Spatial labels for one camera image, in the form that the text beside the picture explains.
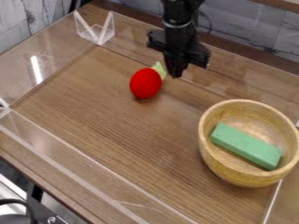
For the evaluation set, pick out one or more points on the clear acrylic tray wall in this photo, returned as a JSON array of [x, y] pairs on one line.
[[116, 159]]

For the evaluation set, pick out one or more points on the red toy fruit green stem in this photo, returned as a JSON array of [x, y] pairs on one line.
[[147, 81]]

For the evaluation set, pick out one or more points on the wooden bowl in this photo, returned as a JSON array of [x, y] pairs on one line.
[[263, 122]]

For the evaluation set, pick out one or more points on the green rectangular block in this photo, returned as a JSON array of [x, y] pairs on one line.
[[254, 150]]

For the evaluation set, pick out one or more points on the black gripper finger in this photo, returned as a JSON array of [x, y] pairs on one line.
[[176, 64]]

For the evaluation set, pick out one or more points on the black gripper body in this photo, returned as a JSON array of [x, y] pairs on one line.
[[180, 42]]

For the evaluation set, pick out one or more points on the clear acrylic corner bracket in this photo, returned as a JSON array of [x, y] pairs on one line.
[[99, 34]]

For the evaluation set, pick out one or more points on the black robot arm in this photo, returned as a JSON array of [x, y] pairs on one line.
[[180, 14]]

